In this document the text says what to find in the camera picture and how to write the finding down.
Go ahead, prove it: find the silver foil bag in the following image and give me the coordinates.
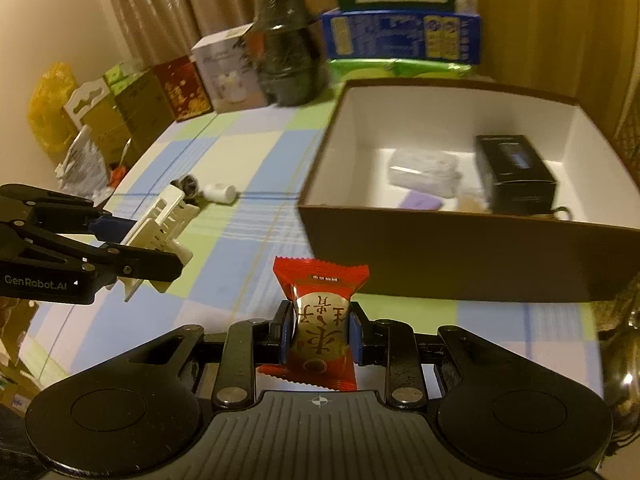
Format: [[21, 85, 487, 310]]
[[53, 127, 114, 199]]

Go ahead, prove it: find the small black round part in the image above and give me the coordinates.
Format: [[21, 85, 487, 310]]
[[171, 174, 201, 199]]

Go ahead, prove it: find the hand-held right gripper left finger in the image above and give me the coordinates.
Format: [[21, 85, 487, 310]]
[[125, 301, 294, 409]]

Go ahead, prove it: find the small white bottle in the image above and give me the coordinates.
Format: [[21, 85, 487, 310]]
[[199, 183, 238, 205]]

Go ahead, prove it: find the beige curtain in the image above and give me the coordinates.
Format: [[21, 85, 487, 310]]
[[94, 0, 342, 69]]

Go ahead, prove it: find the olive cardboard box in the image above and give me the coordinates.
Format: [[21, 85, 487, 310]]
[[114, 67, 176, 147]]

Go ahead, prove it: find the white cardboard hanger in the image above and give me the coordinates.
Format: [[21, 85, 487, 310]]
[[62, 79, 114, 132]]

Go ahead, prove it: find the purple small item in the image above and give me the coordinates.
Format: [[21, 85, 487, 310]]
[[402, 191, 445, 211]]

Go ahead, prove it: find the black product box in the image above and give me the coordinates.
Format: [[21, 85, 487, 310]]
[[474, 134, 558, 214]]

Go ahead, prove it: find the brown cardboard box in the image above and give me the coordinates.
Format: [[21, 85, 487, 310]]
[[298, 78, 640, 304]]

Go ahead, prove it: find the red patterned box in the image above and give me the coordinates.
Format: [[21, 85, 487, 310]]
[[152, 57, 214, 123]]

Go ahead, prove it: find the red snack packet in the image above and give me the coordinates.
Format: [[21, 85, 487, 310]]
[[256, 255, 371, 393]]

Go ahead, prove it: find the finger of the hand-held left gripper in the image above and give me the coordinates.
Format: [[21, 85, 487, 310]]
[[0, 184, 137, 245], [0, 222, 184, 284]]

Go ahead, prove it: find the clear plastic bag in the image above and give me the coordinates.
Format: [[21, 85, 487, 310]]
[[386, 149, 462, 199]]

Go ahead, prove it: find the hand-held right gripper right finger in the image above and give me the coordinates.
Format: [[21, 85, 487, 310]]
[[349, 301, 522, 410]]

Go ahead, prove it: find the chair with quilted cushion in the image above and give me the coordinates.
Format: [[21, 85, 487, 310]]
[[606, 99, 640, 173]]

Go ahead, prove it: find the green tissue pack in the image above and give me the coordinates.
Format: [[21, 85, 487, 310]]
[[327, 57, 474, 81]]

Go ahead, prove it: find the yellow plastic bag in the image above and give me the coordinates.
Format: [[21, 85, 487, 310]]
[[27, 62, 82, 164]]

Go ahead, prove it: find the brown cardboard carton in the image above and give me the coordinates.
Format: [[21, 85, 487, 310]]
[[82, 104, 137, 172]]

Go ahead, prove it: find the checkered tablecloth desktop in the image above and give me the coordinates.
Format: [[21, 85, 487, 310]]
[[14, 104, 602, 397]]

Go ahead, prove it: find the white appliance box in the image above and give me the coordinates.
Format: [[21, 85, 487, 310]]
[[190, 23, 271, 114]]

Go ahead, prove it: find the blue printed box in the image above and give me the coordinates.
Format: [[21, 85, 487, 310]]
[[319, 7, 484, 66]]

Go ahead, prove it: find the dark plastic-wrapped jar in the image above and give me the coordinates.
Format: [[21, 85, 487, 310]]
[[249, 0, 332, 108]]

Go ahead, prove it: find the green and white small box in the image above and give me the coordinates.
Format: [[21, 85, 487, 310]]
[[102, 62, 152, 87]]

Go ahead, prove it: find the metal kettle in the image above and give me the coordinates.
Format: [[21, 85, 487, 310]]
[[594, 304, 640, 442]]

